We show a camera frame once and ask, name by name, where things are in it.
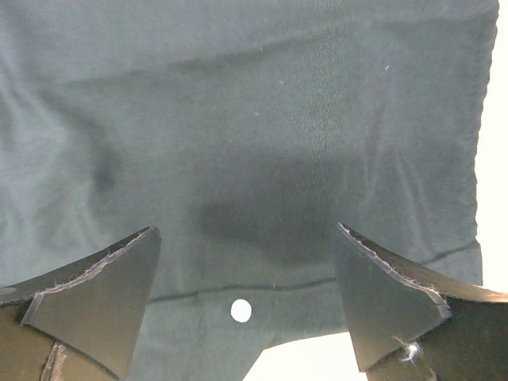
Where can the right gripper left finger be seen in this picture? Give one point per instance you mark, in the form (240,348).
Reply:
(80,321)

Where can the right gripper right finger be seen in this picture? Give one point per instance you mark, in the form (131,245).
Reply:
(408,322)

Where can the black long sleeve shirt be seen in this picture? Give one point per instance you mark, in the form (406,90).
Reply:
(245,131)

